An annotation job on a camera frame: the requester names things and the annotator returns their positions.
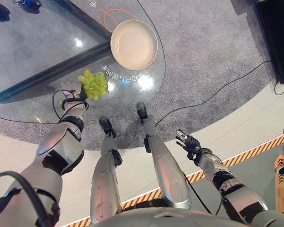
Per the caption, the thin black floor cable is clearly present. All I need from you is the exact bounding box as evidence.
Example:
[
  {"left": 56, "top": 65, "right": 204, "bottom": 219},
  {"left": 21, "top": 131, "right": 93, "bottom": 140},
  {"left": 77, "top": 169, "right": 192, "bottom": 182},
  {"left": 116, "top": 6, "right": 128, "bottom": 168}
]
[{"left": 154, "top": 60, "right": 284, "bottom": 127}]

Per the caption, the robot left leg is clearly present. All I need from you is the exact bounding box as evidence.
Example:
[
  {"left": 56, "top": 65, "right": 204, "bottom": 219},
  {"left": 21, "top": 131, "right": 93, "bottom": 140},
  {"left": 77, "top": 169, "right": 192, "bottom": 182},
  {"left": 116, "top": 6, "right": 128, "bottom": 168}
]
[{"left": 89, "top": 116, "right": 124, "bottom": 225}]

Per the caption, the black left shoulder cable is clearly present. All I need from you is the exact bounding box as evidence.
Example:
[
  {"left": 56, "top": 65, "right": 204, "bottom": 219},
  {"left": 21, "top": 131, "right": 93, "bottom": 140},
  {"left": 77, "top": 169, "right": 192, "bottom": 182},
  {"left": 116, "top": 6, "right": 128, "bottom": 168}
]
[{"left": 0, "top": 171, "right": 53, "bottom": 227}]

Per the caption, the robot right leg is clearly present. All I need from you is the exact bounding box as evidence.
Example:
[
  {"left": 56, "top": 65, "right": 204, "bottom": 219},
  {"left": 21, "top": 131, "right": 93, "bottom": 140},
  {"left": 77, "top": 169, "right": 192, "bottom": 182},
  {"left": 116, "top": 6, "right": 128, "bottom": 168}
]
[{"left": 135, "top": 102, "right": 192, "bottom": 210}]

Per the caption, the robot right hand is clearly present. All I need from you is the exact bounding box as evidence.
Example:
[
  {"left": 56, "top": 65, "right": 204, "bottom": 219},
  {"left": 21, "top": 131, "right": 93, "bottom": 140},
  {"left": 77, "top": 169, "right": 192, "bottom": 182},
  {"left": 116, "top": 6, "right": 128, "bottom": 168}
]
[{"left": 175, "top": 129, "right": 202, "bottom": 161}]

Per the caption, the black table base beam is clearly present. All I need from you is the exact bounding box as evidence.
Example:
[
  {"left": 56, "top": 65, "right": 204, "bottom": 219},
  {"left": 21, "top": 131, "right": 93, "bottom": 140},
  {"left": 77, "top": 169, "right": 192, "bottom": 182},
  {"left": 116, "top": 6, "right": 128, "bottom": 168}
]
[
  {"left": 0, "top": 40, "right": 112, "bottom": 105},
  {"left": 51, "top": 0, "right": 112, "bottom": 40}
]

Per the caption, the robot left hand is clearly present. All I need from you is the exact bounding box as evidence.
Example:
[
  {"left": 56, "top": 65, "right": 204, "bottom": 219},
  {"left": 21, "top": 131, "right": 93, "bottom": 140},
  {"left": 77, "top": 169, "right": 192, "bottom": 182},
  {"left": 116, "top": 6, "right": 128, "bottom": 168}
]
[{"left": 60, "top": 80, "right": 89, "bottom": 104}]

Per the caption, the robot leg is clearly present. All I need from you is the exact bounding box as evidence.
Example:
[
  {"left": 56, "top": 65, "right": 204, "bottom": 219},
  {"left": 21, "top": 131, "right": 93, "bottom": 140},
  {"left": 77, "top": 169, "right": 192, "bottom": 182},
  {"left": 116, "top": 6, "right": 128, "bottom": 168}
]
[
  {"left": 89, "top": 116, "right": 124, "bottom": 225},
  {"left": 135, "top": 102, "right": 192, "bottom": 210}
]

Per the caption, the black cabinet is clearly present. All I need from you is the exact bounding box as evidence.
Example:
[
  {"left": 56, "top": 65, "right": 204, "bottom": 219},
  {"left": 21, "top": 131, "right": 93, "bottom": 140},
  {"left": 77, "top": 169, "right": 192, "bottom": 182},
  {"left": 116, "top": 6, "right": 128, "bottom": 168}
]
[{"left": 255, "top": 0, "right": 284, "bottom": 85}]

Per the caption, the beige round plate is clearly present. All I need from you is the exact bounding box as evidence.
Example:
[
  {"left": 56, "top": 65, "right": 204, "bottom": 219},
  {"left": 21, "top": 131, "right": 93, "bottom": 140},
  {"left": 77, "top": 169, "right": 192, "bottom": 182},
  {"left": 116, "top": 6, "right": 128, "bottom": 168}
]
[{"left": 110, "top": 19, "right": 159, "bottom": 70}]

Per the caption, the yellow black hazard tape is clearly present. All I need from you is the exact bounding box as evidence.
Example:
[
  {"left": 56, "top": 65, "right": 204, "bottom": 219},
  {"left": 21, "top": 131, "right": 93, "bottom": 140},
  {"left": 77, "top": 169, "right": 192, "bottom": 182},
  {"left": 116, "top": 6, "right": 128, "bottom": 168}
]
[{"left": 61, "top": 135, "right": 284, "bottom": 227}]

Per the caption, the black torso cable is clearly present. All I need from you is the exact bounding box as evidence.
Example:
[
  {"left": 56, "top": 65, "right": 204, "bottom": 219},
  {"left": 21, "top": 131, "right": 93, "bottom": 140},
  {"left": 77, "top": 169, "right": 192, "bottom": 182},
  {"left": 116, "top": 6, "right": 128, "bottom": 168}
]
[{"left": 184, "top": 174, "right": 223, "bottom": 215}]

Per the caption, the orange arrow floor sticker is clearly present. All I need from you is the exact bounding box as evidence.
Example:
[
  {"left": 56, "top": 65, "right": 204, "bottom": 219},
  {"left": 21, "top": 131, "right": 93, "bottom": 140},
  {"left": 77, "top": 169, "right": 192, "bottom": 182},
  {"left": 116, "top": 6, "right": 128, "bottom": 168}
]
[{"left": 274, "top": 154, "right": 284, "bottom": 214}]

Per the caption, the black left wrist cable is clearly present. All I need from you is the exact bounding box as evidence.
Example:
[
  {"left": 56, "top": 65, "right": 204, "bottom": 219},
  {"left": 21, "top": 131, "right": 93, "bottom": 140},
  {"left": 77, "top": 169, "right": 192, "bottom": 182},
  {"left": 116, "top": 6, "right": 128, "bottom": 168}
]
[{"left": 52, "top": 89, "right": 89, "bottom": 122}]

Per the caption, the green grape bunch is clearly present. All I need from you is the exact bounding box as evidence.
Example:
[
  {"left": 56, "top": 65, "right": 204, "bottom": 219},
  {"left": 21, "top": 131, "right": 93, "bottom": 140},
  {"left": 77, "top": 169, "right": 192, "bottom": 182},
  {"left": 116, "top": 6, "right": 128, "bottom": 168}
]
[{"left": 78, "top": 68, "right": 109, "bottom": 101}]

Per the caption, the grey carpet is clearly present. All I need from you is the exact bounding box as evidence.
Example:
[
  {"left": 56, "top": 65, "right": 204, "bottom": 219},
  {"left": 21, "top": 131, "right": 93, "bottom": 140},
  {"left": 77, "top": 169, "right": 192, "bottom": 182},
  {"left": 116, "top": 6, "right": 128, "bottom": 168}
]
[{"left": 0, "top": 0, "right": 284, "bottom": 152}]

